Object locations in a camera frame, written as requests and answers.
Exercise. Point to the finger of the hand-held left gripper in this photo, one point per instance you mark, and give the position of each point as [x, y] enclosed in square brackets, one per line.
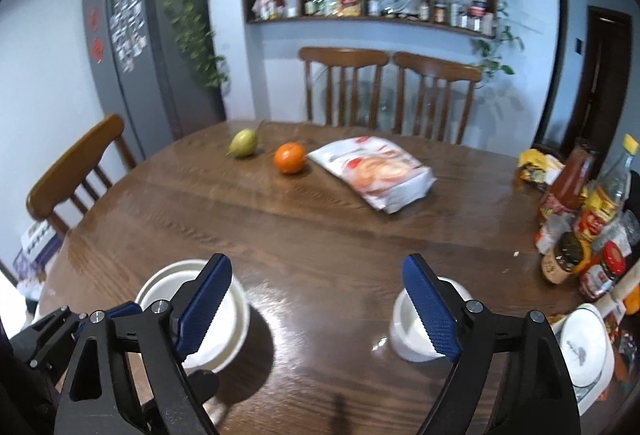
[122, 310]
[55, 335]

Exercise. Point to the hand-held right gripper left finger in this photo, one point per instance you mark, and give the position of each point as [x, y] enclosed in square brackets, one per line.
[205, 310]

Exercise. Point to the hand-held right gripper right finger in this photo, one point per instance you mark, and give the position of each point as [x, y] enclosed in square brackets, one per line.
[430, 310]

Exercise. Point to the small white bowl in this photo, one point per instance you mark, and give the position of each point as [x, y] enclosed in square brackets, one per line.
[405, 330]

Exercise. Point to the large white bowl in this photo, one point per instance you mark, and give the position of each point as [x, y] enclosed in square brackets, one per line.
[235, 340]

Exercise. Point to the medium white bowl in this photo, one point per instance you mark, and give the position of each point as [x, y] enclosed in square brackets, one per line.
[167, 287]

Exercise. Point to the white printed carton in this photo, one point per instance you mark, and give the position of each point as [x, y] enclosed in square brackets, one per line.
[40, 245]

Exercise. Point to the brown sauce jar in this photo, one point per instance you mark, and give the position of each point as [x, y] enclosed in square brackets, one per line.
[562, 260]

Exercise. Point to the white snack bag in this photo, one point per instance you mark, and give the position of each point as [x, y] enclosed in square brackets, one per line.
[375, 172]

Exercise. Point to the wooden chair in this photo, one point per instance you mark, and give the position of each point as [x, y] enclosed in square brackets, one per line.
[342, 56]
[70, 165]
[435, 67]

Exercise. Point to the white dish with dark print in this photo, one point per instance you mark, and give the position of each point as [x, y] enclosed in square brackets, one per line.
[582, 350]

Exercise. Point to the green pear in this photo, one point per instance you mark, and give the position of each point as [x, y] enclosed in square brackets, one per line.
[244, 144]

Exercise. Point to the orange fruit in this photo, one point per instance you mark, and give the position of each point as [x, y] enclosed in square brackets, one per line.
[634, 300]
[290, 158]

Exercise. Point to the red label jar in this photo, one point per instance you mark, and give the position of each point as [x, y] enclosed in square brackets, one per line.
[602, 272]

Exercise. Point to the yellow snack packet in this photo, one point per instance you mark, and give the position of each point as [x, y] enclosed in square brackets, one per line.
[537, 165]

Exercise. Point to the red sauce bottle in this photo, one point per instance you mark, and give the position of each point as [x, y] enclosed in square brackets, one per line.
[567, 185]

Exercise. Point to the oil bottle with yellow cap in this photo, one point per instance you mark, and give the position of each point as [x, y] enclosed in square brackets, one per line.
[602, 205]

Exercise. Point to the grey fridge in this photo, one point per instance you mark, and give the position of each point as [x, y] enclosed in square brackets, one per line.
[160, 65]

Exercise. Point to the red paper decal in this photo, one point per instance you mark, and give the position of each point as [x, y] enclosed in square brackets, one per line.
[98, 51]

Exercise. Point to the small hanging vine plant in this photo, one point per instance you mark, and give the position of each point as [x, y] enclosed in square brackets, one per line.
[492, 55]

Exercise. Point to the dark wooden door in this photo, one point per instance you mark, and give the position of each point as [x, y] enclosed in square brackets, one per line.
[600, 80]

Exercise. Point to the group of fridge photo magnets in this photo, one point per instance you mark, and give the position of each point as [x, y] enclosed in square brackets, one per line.
[125, 20]

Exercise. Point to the long hanging vine plant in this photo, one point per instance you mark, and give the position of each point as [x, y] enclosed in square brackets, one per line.
[190, 15]

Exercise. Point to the row of spice jars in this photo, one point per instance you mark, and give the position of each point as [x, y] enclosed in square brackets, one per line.
[475, 17]

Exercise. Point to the row of sauce bottles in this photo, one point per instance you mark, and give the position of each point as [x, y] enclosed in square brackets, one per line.
[272, 7]

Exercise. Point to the yellow noodle packet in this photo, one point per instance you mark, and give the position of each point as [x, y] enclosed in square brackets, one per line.
[350, 5]

